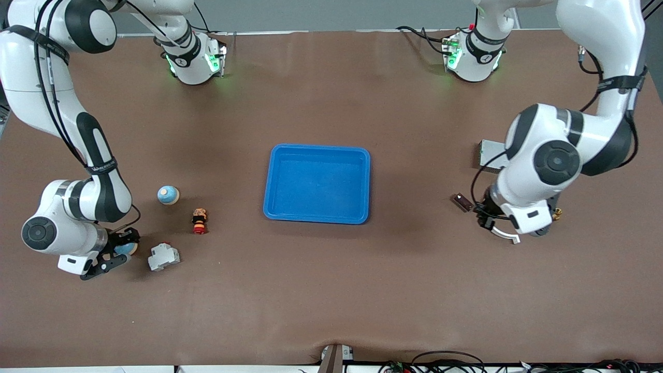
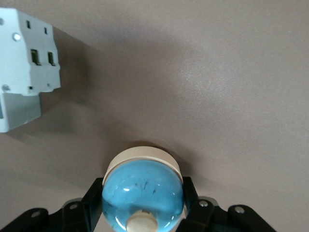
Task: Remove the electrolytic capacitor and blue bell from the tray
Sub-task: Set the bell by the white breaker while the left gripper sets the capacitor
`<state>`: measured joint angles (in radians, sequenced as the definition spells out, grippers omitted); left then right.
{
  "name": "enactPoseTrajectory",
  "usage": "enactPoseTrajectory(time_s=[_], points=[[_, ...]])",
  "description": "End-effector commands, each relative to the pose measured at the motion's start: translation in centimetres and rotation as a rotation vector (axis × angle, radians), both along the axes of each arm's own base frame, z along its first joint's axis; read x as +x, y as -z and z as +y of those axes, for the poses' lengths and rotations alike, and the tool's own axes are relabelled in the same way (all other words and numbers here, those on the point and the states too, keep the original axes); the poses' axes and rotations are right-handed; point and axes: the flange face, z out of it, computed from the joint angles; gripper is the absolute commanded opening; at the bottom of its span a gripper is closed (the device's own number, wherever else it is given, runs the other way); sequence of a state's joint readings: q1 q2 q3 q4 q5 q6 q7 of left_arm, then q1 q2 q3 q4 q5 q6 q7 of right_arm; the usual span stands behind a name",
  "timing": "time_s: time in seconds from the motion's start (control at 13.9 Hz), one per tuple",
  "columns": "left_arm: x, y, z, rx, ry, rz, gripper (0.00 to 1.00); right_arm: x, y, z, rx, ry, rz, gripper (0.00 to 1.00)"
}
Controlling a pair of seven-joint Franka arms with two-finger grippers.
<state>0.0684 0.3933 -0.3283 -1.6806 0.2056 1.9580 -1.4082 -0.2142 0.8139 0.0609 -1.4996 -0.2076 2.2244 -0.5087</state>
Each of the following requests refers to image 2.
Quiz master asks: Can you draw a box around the blue dome bell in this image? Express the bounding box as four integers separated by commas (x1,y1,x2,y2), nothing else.
101,146,185,232

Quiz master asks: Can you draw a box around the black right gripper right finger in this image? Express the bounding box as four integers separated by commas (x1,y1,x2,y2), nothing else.
178,176,278,232

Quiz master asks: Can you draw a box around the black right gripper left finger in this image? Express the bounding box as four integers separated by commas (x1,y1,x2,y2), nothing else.
0,177,104,232

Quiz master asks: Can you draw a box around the brown table cover mat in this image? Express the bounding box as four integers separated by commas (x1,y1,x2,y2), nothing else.
0,0,309,232

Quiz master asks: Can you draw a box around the white circuit breaker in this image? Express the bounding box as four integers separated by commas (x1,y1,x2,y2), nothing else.
0,7,61,133

